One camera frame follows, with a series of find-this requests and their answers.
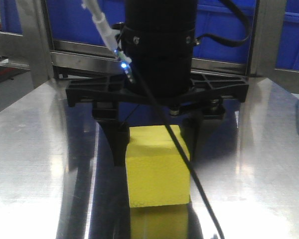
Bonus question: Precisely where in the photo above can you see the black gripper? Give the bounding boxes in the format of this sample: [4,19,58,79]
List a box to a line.
[66,73,249,167]

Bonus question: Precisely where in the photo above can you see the yellow foam block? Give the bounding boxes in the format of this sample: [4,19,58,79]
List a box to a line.
[125,125,190,208]

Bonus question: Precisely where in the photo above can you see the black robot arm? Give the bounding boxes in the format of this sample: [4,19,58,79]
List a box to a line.
[66,0,249,166]

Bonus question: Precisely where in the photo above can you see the blue plastic bin right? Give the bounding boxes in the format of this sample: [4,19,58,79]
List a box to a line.
[193,0,251,64]

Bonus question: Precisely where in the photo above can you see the blue plastic bin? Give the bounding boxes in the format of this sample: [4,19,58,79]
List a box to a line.
[46,0,125,45]
[193,0,251,64]

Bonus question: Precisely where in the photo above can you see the blue plastic bin left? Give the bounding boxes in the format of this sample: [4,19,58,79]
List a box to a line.
[46,0,125,45]

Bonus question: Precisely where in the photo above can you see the blue far right bin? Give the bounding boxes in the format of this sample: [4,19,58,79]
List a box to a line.
[276,0,299,70]

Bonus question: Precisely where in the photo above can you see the white cable connector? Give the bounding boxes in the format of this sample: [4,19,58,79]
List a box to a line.
[82,0,135,83]

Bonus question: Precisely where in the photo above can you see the black cable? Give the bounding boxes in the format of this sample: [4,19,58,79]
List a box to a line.
[129,0,252,239]

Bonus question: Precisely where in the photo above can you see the stainless steel shelf frame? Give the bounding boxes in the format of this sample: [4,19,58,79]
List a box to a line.
[0,0,299,94]

